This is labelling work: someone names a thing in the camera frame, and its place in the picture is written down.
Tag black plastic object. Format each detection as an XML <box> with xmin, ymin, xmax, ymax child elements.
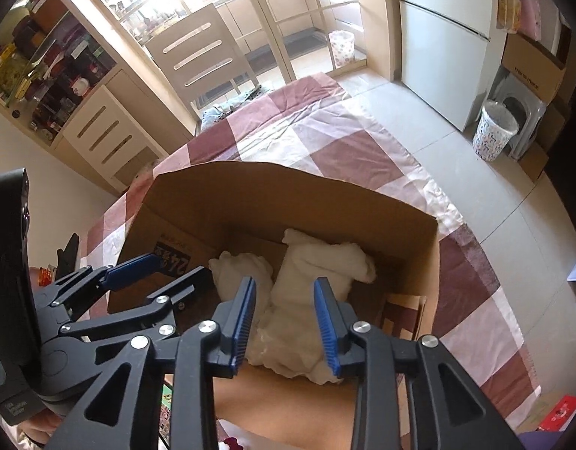
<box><xmin>56</xmin><ymin>232</ymin><xmax>83</xmax><ymax>275</ymax></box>

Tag red and white checked tablecloth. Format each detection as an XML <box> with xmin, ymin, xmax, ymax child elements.
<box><xmin>79</xmin><ymin>71</ymin><xmax>542</xmax><ymax>450</ymax></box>

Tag white refrigerator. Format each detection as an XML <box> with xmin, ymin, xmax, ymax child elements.
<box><xmin>396</xmin><ymin>0</ymin><xmax>497</xmax><ymax>132</ymax></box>

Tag cream drawer cabinet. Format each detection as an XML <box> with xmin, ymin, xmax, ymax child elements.
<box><xmin>54</xmin><ymin>66</ymin><xmax>197</xmax><ymax>194</ymax></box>

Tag grey floor mat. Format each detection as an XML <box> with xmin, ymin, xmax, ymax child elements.
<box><xmin>243</xmin><ymin>28</ymin><xmax>331</xmax><ymax>64</ymax></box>

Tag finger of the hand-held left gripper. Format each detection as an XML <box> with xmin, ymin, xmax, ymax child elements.
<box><xmin>58</xmin><ymin>266</ymin><xmax>213</xmax><ymax>343</ymax></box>
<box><xmin>35</xmin><ymin>252</ymin><xmax>162</xmax><ymax>320</ymax></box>

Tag small white cloth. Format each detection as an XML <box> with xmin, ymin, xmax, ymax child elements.
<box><xmin>208</xmin><ymin>252</ymin><xmax>276</xmax><ymax>312</ymax></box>

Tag floral seat cushion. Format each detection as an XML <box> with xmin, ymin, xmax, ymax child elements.
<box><xmin>199</xmin><ymin>85</ymin><xmax>270</xmax><ymax>127</ymax></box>

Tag pink hanging bag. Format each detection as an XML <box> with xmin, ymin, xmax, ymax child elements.
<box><xmin>517</xmin><ymin>0</ymin><xmax>542</xmax><ymax>41</ymax></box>

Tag flattened cardboard boxes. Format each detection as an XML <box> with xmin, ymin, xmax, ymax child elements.
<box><xmin>520</xmin><ymin>98</ymin><xmax>570</xmax><ymax>181</ymax></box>

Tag white towel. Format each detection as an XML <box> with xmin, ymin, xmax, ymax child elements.
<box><xmin>245</xmin><ymin>229</ymin><xmax>378</xmax><ymax>385</ymax></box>

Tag white patterned waste basket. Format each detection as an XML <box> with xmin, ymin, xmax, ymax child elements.
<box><xmin>472</xmin><ymin>100</ymin><xmax>518</xmax><ymax>162</ymax></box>
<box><xmin>328</xmin><ymin>30</ymin><xmax>356</xmax><ymax>69</ymax></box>

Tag person's left forearm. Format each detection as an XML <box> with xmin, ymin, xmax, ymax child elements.
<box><xmin>2</xmin><ymin>412</ymin><xmax>73</xmax><ymax>450</ymax></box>

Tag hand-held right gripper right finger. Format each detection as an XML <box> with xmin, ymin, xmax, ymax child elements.
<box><xmin>313</xmin><ymin>277</ymin><xmax>525</xmax><ymax>450</ymax></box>

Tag cream kitchen cabinets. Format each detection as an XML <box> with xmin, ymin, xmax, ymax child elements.
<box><xmin>213</xmin><ymin>0</ymin><xmax>364</xmax><ymax>52</ymax></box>

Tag grey plastic stool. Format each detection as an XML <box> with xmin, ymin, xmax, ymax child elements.
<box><xmin>489</xmin><ymin>72</ymin><xmax>549</xmax><ymax>160</ymax></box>

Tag closed cardboard carton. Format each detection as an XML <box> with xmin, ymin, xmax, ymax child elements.
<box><xmin>500</xmin><ymin>32</ymin><xmax>570</xmax><ymax>104</ymax></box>

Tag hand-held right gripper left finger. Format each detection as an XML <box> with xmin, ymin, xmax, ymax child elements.
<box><xmin>44</xmin><ymin>276</ymin><xmax>258</xmax><ymax>450</ymax></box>

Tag red printed box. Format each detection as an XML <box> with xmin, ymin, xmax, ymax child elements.
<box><xmin>536</xmin><ymin>394</ymin><xmax>576</xmax><ymax>432</ymax></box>

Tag large cardboard box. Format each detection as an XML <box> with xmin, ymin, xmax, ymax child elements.
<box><xmin>107</xmin><ymin>162</ymin><xmax>441</xmax><ymax>450</ymax></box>

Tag shelf of jars and boxes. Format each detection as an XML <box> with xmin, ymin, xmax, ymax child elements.
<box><xmin>0</xmin><ymin>0</ymin><xmax>125</xmax><ymax>141</ymax></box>

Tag cream slatted chair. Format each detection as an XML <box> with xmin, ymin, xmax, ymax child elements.
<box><xmin>142</xmin><ymin>4</ymin><xmax>261</xmax><ymax>118</ymax></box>

